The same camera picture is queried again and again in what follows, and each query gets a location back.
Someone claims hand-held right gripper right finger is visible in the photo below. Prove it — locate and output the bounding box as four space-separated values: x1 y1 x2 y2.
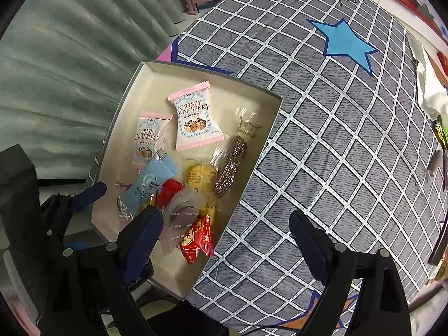
289 209 412 336

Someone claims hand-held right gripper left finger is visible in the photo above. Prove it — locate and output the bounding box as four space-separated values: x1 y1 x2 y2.
42 205 165 336

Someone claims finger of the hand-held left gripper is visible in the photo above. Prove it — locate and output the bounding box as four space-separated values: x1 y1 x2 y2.
44 181 108 239

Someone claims silver white snack packet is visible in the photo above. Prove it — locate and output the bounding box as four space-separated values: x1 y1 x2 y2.
114 182 141 223

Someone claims clear plastic snack wrapper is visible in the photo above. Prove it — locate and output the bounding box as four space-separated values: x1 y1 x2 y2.
159 187 201 257

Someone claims red snack packet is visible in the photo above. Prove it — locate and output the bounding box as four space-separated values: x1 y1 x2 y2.
155 178 185 214
180 215 216 265

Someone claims light blue snack packet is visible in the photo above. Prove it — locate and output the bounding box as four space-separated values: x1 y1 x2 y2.
121 149 180 223

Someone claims pink white cereal bar packet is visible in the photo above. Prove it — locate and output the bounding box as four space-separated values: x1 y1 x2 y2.
167 81 225 151
132 110 175 169

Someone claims yellow snack packet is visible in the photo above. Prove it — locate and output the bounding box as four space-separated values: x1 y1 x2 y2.
183 163 222 225

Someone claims dark brown stick snack packet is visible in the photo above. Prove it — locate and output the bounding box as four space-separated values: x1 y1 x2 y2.
210 105 262 200

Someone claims beige cardboard box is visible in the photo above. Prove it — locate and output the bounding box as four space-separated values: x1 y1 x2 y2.
86 60 283 301

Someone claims grey checkered star cloth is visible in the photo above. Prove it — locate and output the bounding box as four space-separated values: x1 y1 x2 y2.
156 0 448 336

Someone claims grey green curtain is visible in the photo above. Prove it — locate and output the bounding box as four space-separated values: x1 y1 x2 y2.
0 0 197 183

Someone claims grey stick snack packet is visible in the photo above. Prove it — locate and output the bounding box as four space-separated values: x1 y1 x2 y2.
425 148 444 183

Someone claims green snack packet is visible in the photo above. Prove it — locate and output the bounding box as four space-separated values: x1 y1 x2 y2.
433 115 448 148

